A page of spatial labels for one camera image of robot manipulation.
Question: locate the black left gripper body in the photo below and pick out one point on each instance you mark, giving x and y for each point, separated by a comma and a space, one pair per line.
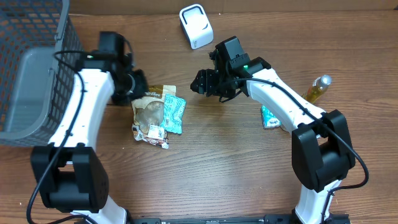
137, 84

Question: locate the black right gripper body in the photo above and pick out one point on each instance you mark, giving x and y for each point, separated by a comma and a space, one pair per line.
212, 82

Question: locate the brown snack pouch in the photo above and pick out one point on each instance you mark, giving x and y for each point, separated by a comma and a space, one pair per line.
149, 110

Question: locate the teal wipes packet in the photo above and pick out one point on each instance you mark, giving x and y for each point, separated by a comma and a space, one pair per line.
174, 108

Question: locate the small white brown wrapper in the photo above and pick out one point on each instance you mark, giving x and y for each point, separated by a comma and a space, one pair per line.
156, 136

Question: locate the teal tissue pack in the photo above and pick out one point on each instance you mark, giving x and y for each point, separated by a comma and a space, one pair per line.
269, 121

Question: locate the yellow liquid bottle grey cap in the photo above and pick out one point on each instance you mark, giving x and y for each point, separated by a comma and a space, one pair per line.
318, 88

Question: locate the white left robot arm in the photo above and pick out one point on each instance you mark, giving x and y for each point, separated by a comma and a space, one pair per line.
70, 177

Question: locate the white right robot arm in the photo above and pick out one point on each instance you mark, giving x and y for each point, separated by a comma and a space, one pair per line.
321, 144

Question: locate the white barcode scanner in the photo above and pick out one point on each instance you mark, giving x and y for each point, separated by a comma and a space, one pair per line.
196, 26

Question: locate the dark grey plastic basket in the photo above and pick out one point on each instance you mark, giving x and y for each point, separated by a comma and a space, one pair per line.
35, 88

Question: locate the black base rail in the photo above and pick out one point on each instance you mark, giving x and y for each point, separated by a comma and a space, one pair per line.
205, 220

